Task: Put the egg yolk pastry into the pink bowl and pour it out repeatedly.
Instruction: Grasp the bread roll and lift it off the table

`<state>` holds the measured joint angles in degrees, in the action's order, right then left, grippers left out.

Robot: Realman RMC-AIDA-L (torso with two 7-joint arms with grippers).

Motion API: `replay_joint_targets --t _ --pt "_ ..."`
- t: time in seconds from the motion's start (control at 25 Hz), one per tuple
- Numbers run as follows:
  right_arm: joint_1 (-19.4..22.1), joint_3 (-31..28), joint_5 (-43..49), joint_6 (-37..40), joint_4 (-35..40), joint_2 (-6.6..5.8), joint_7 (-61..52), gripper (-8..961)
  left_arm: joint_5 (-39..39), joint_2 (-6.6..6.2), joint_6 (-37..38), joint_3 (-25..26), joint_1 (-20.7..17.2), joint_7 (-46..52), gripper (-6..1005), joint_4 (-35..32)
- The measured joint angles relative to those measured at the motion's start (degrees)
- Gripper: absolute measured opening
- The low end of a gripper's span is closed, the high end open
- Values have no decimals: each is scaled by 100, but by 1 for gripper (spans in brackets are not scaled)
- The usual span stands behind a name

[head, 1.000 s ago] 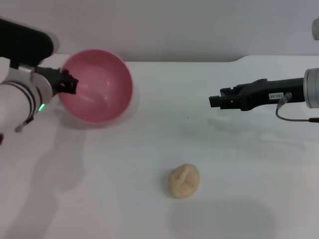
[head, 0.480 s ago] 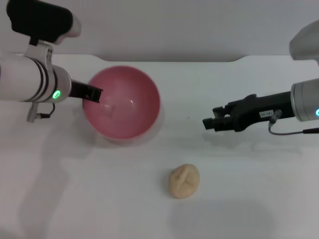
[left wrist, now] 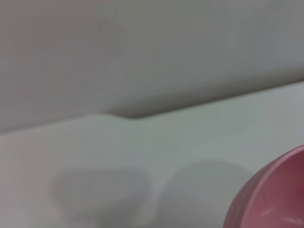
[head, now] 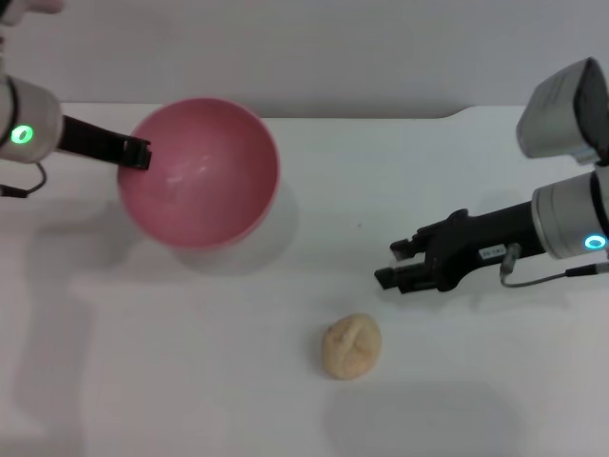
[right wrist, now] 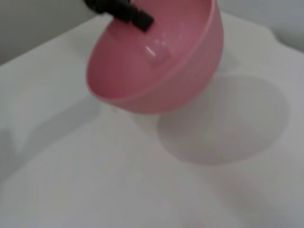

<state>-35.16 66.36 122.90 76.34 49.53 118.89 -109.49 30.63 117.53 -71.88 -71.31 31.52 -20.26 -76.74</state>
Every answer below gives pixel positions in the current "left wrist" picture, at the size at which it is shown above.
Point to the pink plastic bowl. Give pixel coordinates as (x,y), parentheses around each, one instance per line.
(273,194)

